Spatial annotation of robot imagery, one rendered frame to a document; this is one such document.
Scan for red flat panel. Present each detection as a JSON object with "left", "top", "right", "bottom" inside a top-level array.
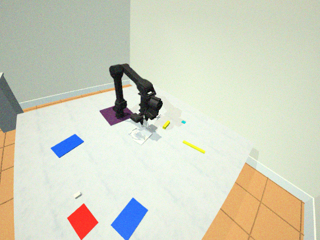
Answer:
[{"left": 67, "top": 204, "right": 98, "bottom": 240}]

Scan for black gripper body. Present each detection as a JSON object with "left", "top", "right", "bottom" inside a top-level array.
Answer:
[{"left": 130, "top": 104, "right": 150, "bottom": 123}]

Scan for blue flat plate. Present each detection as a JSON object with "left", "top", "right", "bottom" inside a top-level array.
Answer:
[{"left": 51, "top": 134, "right": 83, "bottom": 158}]

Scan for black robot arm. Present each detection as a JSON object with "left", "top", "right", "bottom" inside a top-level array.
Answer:
[{"left": 109, "top": 63, "right": 163, "bottom": 120}]

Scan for blue flat rectangular block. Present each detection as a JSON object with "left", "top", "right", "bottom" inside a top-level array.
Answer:
[{"left": 111, "top": 198, "right": 148, "bottom": 240}]

